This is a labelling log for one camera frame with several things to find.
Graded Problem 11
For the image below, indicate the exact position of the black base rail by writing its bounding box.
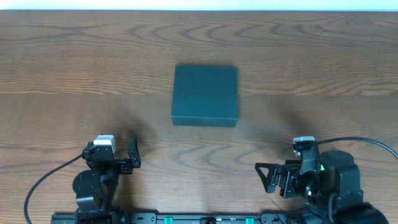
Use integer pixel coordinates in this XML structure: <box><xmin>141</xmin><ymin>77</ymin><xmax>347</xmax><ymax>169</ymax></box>
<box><xmin>50</xmin><ymin>213</ymin><xmax>298</xmax><ymax>224</ymax></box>

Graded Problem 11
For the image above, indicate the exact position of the black cable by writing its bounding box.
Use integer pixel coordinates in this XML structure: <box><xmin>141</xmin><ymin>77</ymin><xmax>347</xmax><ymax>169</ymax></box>
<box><xmin>24</xmin><ymin>154</ymin><xmax>85</xmax><ymax>224</ymax></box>
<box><xmin>313</xmin><ymin>136</ymin><xmax>398</xmax><ymax>160</ymax></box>

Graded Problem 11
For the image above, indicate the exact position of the dark green box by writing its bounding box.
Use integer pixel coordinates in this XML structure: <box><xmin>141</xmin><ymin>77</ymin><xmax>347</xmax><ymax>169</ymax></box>
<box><xmin>171</xmin><ymin>65</ymin><xmax>239</xmax><ymax>128</ymax></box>

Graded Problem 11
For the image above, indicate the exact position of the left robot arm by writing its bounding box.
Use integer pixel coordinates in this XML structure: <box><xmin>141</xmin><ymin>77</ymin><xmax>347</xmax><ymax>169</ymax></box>
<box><xmin>72</xmin><ymin>134</ymin><xmax>141</xmax><ymax>224</ymax></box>

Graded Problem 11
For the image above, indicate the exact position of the left black cable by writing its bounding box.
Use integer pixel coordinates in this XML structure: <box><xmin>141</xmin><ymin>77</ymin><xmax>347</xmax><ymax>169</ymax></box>
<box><xmin>24</xmin><ymin>154</ymin><xmax>85</xmax><ymax>224</ymax></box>

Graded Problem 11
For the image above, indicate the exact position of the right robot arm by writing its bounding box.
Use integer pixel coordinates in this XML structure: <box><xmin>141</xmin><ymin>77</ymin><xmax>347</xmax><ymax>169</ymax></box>
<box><xmin>254</xmin><ymin>136</ymin><xmax>388</xmax><ymax>224</ymax></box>

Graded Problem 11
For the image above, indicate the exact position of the right black cable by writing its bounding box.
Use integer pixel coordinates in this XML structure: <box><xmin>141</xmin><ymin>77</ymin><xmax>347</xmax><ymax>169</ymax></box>
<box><xmin>313</xmin><ymin>136</ymin><xmax>398</xmax><ymax>160</ymax></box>

